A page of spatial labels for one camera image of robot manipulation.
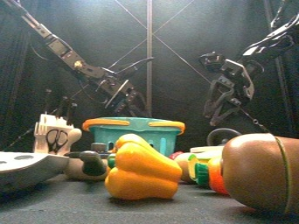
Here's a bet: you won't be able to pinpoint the black round knob lid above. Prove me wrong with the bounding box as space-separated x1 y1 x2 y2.
206 128 243 147

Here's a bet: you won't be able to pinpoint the white flat toy lid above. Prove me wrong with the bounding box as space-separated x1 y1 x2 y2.
189 145 226 155

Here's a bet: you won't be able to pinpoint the grey toy pot knob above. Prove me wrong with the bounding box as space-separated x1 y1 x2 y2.
90 142 108 154

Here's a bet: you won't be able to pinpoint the small red toy piece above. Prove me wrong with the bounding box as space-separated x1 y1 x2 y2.
169 150 185 160

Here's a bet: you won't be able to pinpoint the black toy scissors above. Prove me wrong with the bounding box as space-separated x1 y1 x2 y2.
44 128 71 155

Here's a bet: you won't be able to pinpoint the orange toy carrot green top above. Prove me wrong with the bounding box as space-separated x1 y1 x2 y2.
187 153 231 196

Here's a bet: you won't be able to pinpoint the white toy knife block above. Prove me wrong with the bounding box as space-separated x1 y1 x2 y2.
32 113 83 156

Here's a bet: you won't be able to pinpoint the large brown toy potato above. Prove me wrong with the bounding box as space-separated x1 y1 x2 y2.
221 132 299 216

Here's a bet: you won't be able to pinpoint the beige round toy food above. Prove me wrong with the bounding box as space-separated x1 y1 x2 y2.
173 151 197 184

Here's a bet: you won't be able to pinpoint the yellow toy bell pepper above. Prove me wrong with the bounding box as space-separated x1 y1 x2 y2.
104 133 183 201

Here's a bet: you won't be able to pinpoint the grey toy plate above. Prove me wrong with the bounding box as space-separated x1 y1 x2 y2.
0 150 71 194

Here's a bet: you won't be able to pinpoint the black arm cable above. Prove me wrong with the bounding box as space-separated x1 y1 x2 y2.
107 56 155 77

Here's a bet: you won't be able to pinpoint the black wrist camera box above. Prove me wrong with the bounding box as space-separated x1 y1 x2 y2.
199 52 229 73

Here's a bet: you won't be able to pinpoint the teal basket with orange handles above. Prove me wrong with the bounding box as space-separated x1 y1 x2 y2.
82 116 187 158

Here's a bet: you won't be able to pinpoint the black-handled toy knife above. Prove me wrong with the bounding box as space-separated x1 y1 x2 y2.
43 88 52 116
58 96 70 118
66 102 79 127

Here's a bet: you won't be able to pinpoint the grey vertical frame pole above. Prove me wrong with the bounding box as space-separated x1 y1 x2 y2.
145 0 155 118

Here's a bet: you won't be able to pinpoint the beige toy with dark handle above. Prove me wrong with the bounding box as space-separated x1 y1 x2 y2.
63 150 111 181

